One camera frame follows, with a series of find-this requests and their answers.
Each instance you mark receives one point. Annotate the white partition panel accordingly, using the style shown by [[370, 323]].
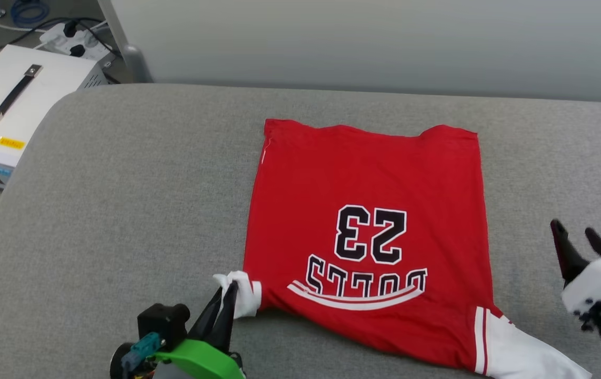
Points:
[[384, 37]]

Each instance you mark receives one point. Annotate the white equipment box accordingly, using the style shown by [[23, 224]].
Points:
[[61, 89]]

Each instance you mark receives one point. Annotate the black power plug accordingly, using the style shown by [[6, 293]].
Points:
[[77, 50], [70, 27]]

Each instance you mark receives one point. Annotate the yellow warning sticker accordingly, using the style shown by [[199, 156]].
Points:
[[11, 142]]

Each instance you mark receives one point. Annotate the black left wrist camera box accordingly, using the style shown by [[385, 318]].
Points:
[[161, 321]]

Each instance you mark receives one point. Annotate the red basketball jersey white sleeves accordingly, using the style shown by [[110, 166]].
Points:
[[374, 173]]

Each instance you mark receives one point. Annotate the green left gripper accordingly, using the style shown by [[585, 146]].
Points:
[[206, 360]]

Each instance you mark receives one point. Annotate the white power strip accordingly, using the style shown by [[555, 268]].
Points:
[[50, 38]]

